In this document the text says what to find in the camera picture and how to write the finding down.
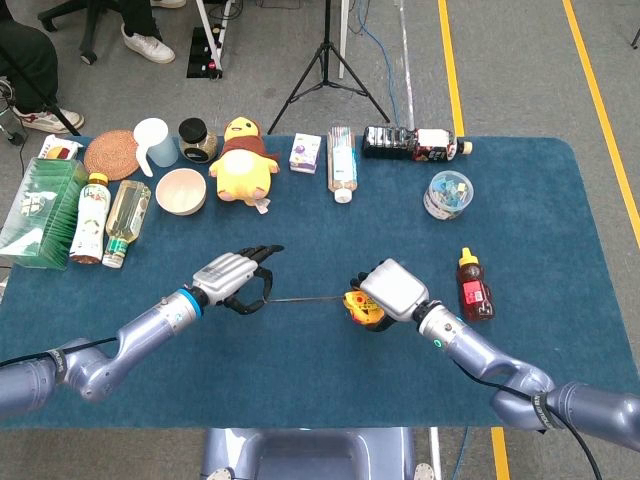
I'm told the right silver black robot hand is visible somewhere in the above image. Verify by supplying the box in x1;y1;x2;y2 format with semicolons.
349;258;431;333

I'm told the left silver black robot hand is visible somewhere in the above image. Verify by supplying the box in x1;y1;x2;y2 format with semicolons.
191;244;285;316

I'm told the yellow tape measure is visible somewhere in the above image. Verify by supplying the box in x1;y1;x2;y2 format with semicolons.
264;292;387;327

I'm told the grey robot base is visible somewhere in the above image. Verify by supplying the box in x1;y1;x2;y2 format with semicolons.
199;427;419;480

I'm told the honey bottle yellow cap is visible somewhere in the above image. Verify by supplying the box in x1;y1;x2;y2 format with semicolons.
455;247;496;324

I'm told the blue table mat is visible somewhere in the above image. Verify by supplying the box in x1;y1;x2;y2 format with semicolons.
0;135;636;430

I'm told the beige bowl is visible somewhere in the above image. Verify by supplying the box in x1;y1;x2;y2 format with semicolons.
155;168;208;217

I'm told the clear jar of clips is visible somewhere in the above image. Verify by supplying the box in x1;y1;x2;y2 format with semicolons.
423;170;475;221

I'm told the yellow plush toy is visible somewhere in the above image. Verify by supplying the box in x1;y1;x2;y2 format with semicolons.
208;116;281;215

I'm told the yellow tea bottle green label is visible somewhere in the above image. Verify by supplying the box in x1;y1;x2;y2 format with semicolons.
101;179;152;270

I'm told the glass jar black lid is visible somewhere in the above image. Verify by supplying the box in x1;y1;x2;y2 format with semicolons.
178;117;219;165

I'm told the clear peach drink bottle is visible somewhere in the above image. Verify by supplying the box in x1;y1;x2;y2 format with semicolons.
327;126;359;204

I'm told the milk tea bottle yellow cap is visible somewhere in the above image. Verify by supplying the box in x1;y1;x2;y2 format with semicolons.
69;172;112;265

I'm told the small purple white box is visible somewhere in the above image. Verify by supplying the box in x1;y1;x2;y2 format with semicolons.
288;132;323;175

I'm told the dark drink bottle red label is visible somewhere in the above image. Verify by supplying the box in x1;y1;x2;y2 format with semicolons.
361;125;474;164

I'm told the round woven coaster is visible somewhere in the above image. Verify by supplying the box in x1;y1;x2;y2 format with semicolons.
83;129;141;182

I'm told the green packaged box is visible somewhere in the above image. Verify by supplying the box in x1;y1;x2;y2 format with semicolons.
0;157;90;271

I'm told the red white snack packet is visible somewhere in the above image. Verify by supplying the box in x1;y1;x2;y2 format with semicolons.
37;134;84;161

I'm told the black power strip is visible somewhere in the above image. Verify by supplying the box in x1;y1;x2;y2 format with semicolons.
186;25;225;80

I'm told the person with white sneaker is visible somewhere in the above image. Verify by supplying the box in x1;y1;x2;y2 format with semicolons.
119;0;177;65

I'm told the white pole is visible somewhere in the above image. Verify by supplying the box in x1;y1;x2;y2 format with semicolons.
338;0;350;80

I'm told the black office chair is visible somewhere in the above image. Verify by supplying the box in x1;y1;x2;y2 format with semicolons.
37;0;126;66

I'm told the person in black trousers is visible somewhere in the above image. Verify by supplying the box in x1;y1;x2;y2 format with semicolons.
0;22;85;135

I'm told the pale blue mug white handle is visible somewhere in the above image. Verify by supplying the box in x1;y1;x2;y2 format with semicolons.
132;117;180;178

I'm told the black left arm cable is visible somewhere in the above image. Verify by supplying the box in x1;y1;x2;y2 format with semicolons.
0;335;119;371

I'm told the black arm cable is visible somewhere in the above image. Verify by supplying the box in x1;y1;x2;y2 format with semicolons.
452;359;604;480
0;335;119;371

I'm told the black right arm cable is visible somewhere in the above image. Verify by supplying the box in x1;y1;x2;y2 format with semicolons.
452;359;604;480

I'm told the white metal frame leg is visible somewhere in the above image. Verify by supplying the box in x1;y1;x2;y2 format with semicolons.
194;0;236;76

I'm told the blue floor cable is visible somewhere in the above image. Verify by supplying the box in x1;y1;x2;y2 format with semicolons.
349;0;401;126

